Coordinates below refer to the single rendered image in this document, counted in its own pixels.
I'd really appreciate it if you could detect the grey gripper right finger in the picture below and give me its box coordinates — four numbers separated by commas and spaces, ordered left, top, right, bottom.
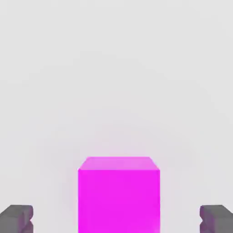
199, 204, 233, 233

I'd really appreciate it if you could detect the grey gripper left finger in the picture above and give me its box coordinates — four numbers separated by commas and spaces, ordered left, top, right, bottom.
0, 204, 34, 233

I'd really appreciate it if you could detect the small magenta cube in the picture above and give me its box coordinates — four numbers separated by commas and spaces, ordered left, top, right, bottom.
78, 156, 161, 233

